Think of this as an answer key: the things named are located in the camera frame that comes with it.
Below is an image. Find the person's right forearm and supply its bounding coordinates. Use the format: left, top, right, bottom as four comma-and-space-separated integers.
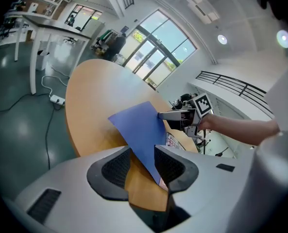
199, 114, 282, 147

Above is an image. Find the black floor cable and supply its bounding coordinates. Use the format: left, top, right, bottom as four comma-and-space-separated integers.
0, 93, 50, 114
45, 104, 56, 170

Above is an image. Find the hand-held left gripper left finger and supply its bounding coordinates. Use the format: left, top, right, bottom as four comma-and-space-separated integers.
2, 146, 159, 233

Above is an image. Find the white power cable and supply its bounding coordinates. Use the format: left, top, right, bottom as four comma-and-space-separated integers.
41, 66, 69, 100

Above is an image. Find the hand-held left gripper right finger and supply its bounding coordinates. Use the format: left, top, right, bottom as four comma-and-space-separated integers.
154, 144, 256, 233

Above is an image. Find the dark table with white legs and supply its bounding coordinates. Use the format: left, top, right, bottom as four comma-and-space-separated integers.
14, 14, 93, 96

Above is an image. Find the black swivel chair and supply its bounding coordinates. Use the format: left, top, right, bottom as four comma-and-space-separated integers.
62, 34, 78, 45

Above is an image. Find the white power strip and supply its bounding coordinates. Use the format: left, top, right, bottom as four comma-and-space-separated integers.
49, 94, 66, 106

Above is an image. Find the white ceiling air conditioner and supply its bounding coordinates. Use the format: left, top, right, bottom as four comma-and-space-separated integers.
186, 0, 221, 24

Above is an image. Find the white waste bin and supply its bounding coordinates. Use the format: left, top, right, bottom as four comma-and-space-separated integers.
36, 49, 50, 72

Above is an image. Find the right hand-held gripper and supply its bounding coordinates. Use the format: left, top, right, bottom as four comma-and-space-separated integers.
157, 92, 214, 137

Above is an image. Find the wall shelf with items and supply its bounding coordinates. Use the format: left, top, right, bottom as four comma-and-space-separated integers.
2, 0, 72, 19

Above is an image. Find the large glass window wall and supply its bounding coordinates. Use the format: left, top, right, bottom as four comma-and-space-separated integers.
120, 8, 198, 90

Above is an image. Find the round wooden table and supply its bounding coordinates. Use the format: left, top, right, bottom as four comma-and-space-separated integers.
65, 58, 199, 212

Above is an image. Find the black metal railing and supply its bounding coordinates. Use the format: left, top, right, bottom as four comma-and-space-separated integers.
195, 70, 273, 114

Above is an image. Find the clothes rack with garments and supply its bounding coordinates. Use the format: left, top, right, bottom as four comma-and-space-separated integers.
92, 28, 118, 56

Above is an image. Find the person's white t-shirt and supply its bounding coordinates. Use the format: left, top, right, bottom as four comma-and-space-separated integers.
225, 47, 288, 233

